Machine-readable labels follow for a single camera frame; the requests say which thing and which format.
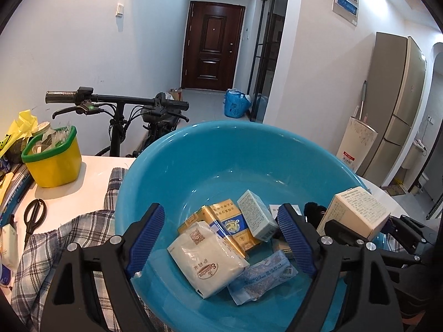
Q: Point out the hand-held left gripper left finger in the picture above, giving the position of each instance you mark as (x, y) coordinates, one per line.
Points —
(147, 238)

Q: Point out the stack of books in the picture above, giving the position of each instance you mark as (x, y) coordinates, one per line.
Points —
(14, 193)

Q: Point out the black fuzzy object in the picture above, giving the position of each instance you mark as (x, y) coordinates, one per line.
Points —
(313, 212)

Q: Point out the black scissors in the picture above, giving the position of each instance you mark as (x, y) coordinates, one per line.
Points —
(34, 211)

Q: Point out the small white labelled box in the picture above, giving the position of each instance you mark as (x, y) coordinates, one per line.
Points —
(274, 210)

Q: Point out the black framed glass door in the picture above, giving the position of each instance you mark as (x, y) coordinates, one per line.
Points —
(270, 58)

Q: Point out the brown cardboard box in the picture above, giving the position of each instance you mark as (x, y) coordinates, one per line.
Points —
(174, 95)

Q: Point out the black bicycle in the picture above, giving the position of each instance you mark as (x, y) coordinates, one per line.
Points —
(117, 117)

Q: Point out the white desktop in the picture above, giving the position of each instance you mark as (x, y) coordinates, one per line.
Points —
(86, 179)

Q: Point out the pale cream packet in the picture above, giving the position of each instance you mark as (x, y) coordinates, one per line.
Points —
(8, 245)

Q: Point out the plaid cloth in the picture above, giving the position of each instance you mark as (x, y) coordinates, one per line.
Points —
(90, 221)

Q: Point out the brown entrance door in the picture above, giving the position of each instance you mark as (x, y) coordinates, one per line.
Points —
(211, 48)

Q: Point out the cream cardboard box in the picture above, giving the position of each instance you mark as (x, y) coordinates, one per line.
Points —
(356, 207)

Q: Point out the yellow container with green rim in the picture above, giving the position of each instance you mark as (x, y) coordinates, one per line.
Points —
(52, 169)

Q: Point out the blue plastic bag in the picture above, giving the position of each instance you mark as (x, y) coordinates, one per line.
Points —
(237, 103)

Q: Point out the clear blue wipes packet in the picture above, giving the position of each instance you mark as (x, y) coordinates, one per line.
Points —
(263, 276)

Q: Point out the white jar with blue label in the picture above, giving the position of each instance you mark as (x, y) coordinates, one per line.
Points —
(5, 276)

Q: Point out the beige refrigerator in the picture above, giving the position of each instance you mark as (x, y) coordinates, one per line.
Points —
(394, 110)

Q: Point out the pale green small box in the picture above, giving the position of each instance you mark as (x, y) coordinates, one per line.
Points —
(256, 214)

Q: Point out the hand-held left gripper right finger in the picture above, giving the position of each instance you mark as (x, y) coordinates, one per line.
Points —
(296, 242)

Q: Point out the small tan box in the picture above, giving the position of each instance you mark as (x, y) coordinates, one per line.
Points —
(281, 246)

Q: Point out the blue plastic basin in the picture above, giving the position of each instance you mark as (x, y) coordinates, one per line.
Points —
(207, 166)

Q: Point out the white tissue pack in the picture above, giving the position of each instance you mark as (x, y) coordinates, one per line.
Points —
(207, 262)

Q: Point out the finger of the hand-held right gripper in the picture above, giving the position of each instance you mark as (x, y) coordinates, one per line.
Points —
(341, 231)
(412, 230)

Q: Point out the yellow plastic bag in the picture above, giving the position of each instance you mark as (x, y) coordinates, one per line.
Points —
(24, 121)

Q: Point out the yellow and blue box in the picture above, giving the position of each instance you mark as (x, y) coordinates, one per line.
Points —
(228, 221)

